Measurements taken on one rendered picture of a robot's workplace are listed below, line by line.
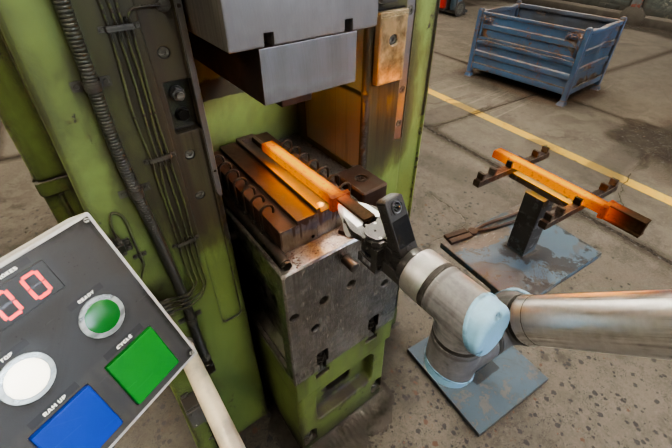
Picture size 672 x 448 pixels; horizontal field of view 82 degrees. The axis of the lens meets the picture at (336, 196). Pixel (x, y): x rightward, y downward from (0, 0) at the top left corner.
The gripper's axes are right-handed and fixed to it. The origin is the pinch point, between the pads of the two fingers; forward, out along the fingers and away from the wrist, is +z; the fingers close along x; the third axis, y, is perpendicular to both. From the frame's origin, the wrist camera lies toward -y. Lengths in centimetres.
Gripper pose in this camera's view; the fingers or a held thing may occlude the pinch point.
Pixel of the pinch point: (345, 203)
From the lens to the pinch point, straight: 81.1
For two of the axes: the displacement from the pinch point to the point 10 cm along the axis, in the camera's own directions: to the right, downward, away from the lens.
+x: 8.0, -3.5, 4.9
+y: -0.1, 8.0, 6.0
